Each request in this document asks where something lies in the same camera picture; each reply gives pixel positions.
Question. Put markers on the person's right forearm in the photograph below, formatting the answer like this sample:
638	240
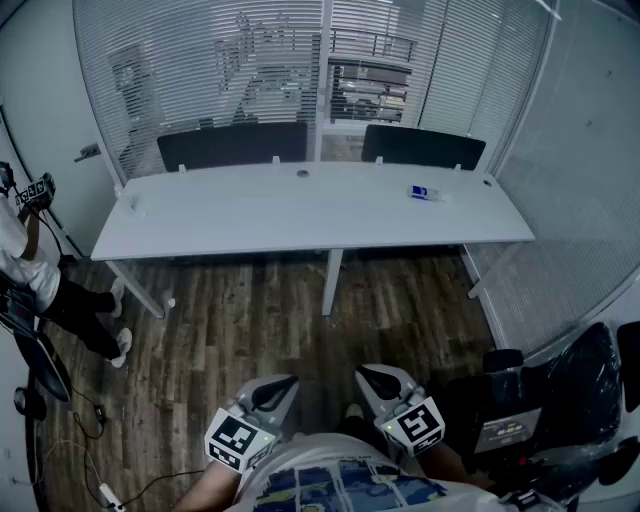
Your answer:
442	462

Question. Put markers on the black desk divider panel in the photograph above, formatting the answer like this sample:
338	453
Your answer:
425	147
235	145

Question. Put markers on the black plastic-wrapped office chair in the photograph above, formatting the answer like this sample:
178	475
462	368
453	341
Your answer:
575	380

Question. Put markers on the white desk leg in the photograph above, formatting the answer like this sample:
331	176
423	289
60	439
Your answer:
137	292
332	280
492	272

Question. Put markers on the grey door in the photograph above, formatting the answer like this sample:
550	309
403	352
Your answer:
50	100

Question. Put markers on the blue label pump bottle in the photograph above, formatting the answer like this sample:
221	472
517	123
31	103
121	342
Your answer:
422	193

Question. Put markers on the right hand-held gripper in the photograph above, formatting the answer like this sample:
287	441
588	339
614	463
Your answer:
415	427

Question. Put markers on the white window frame post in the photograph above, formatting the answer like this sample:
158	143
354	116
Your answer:
323	100

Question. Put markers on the white power strip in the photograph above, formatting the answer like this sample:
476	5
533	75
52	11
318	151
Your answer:
110	496

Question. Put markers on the black tablet screen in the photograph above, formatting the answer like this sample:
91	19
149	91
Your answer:
507	430

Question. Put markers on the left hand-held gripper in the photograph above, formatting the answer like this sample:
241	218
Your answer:
235	435

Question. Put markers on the person's white shoe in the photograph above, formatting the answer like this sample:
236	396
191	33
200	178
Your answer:
353	411

